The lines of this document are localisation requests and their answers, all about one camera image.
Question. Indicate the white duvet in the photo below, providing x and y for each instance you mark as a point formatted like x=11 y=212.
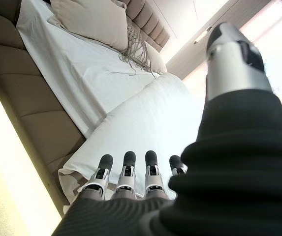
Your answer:
x=150 y=118

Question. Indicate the woven fringed cushion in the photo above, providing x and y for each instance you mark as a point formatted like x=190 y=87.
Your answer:
x=135 y=46

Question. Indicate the beige tufted headboard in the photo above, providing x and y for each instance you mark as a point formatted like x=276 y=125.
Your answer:
x=150 y=19

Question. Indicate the large beige pillow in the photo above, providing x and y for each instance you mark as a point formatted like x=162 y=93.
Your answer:
x=91 y=19

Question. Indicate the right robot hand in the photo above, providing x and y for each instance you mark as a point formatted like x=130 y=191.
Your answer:
x=229 y=172

